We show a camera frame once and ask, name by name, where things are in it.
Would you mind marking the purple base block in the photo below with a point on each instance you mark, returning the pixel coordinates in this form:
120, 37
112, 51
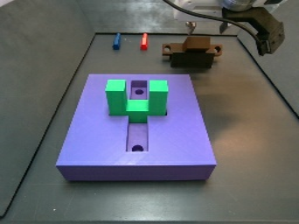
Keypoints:
167, 149

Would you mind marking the green U-shaped block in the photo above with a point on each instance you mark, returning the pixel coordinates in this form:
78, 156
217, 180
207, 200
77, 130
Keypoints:
137, 109

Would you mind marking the blue peg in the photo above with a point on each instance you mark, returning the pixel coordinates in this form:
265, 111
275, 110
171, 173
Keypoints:
116, 42

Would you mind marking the brown T-shaped block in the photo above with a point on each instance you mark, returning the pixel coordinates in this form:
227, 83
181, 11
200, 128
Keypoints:
192, 45

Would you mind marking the red peg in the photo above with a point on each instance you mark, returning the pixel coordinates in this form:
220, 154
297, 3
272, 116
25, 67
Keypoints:
144, 42

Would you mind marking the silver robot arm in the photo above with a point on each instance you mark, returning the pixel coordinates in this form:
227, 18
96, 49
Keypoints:
240, 5

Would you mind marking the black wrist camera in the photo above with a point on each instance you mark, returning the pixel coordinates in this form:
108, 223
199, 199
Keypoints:
269, 29

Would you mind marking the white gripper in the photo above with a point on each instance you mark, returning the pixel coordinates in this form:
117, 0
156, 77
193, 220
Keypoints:
205, 7

